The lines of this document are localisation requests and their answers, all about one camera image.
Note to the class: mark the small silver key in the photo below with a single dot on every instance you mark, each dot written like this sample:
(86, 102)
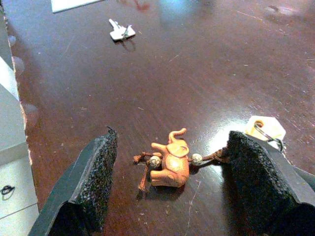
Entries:
(120, 33)

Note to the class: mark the dark brown wooden table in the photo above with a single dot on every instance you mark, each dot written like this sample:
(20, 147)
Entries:
(197, 73)

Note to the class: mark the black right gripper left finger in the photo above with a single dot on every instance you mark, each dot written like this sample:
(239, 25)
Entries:
(81, 191)

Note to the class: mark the key with cream head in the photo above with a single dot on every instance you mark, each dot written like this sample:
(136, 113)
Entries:
(270, 127)

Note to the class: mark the clear plastic pouch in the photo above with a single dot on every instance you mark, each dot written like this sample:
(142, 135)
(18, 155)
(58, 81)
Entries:
(71, 5)

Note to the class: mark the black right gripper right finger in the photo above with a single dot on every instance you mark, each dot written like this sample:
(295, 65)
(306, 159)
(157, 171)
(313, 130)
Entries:
(258, 184)

